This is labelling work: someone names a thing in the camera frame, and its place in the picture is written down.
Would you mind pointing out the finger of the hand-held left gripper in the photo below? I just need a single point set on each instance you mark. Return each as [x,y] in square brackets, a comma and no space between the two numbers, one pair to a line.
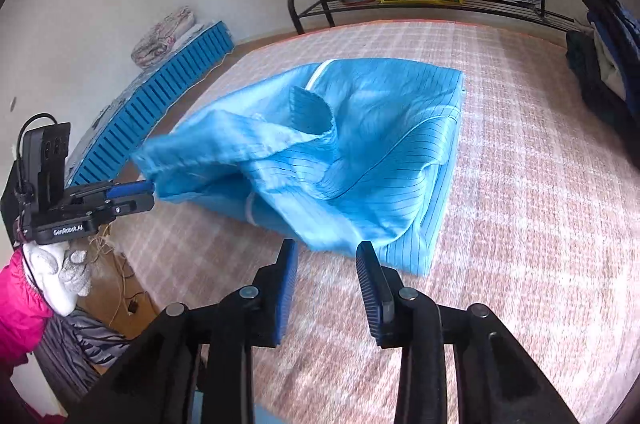
[130,206]
[127,190]

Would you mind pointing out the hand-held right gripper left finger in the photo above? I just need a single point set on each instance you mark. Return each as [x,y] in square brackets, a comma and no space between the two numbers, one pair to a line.
[285,291]

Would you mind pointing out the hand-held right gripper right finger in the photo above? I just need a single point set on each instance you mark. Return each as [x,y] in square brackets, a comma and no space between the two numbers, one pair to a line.
[372,291]

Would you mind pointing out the blue striped garment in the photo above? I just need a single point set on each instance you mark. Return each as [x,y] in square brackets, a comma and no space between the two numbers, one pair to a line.
[375,129]

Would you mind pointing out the person's left forearm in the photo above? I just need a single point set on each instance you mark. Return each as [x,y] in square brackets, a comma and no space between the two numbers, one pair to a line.
[17,314]

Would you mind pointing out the dark blue clothes pile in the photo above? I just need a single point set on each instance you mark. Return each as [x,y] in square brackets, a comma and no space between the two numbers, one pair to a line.
[605,54]

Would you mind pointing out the person's left hand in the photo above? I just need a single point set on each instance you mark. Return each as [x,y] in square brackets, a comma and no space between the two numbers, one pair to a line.
[57,279]

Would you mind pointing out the blue ribbed mat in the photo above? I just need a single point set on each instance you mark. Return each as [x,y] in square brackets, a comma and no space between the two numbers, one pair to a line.
[165,84]

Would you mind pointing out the grey striped cloth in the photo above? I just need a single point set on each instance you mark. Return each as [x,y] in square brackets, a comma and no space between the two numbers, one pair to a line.
[80,349]

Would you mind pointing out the folded floral cloth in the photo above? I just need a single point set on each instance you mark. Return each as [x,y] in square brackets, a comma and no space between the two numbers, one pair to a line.
[160,39]

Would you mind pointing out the pink plaid blanket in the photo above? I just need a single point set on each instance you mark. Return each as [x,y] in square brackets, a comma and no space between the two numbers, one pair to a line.
[525,229]

